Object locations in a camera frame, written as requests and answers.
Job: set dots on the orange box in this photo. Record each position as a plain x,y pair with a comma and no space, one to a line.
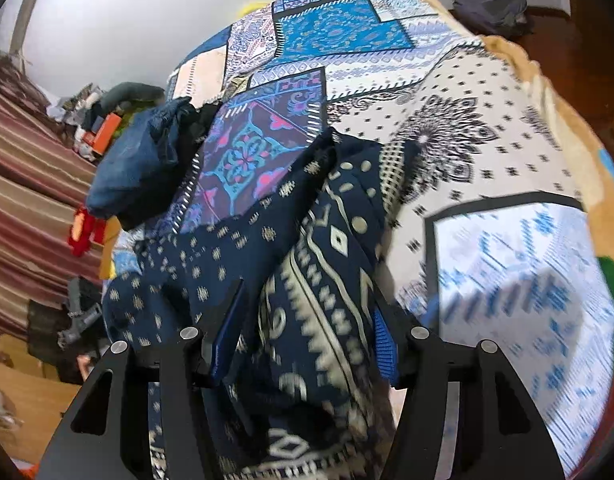
105,133

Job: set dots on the striped maroon curtain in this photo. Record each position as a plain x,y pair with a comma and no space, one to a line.
42,182

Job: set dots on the blue patchwork bed cover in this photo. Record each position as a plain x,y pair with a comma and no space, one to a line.
505,226

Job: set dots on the navy patterned large garment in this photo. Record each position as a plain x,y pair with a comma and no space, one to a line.
302,398

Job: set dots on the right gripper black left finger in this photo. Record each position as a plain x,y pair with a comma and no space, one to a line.
103,434

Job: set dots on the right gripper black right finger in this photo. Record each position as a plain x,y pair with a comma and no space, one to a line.
500,433

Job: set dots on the grey backpack on floor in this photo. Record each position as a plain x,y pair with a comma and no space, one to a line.
504,18

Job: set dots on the dark green plush bag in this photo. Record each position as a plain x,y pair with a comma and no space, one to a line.
130,91

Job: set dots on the folded blue denim clothes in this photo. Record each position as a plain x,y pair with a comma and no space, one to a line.
139,175

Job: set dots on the red bag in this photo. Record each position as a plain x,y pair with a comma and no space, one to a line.
85,230

